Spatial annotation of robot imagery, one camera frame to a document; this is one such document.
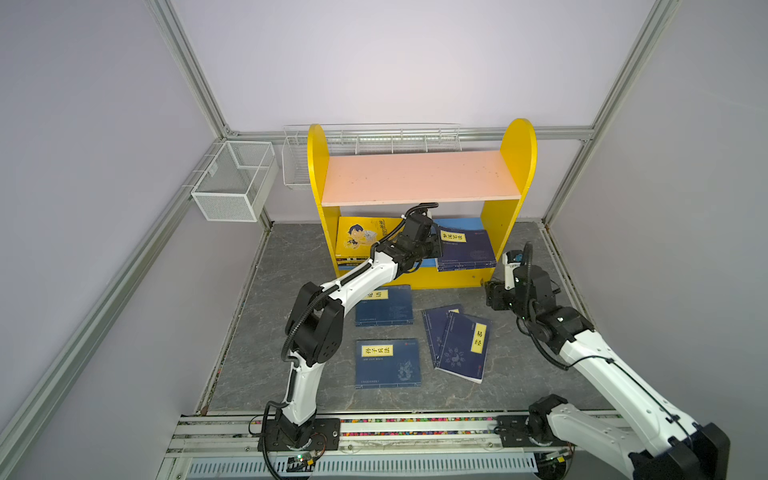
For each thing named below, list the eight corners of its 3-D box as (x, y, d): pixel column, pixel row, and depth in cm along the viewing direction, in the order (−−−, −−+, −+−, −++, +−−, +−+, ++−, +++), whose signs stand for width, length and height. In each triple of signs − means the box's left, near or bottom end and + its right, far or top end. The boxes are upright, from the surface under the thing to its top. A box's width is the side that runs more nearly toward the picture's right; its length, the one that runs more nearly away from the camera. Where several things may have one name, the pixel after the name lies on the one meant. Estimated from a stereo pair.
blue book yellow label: (354, 326, 95) (353, 322, 93) (358, 289, 103) (357, 285, 101) (413, 326, 95) (413, 322, 92) (411, 289, 103) (412, 285, 101)
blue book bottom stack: (352, 388, 83) (351, 386, 81) (357, 341, 92) (356, 338, 90) (421, 388, 83) (421, 386, 81) (418, 341, 92) (419, 338, 90)
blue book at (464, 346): (435, 370, 85) (436, 367, 83) (446, 313, 97) (447, 309, 94) (483, 384, 83) (485, 381, 81) (488, 324, 94) (491, 320, 92)
